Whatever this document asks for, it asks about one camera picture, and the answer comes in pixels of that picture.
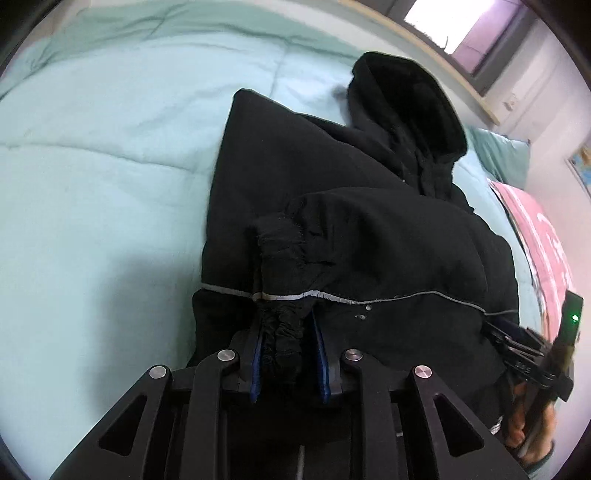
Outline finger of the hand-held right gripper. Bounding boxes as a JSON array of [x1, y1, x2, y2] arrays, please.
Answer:
[[482, 320, 546, 361]]

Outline window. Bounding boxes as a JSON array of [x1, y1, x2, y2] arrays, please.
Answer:
[[404, 0, 546, 95]]

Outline person's right hand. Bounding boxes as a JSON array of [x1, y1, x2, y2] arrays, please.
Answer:
[[504, 382, 558, 463]]

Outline mint green bedspread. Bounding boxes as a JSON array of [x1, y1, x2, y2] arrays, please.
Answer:
[[0, 0, 550, 467]]

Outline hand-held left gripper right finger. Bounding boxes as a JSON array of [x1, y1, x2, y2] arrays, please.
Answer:
[[307, 310, 532, 480]]

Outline wall poster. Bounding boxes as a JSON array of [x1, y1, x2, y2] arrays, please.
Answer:
[[567, 141, 591, 188]]

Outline green pillow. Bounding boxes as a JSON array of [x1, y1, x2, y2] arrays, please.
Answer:
[[465, 126, 532, 190]]

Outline person's right forearm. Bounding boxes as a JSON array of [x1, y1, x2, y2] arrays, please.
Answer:
[[525, 440, 563, 480]]

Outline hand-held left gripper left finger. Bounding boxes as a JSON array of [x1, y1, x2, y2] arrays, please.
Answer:
[[48, 320, 269, 480]]

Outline black hooded jacket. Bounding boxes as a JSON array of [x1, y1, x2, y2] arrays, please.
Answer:
[[187, 52, 522, 439]]

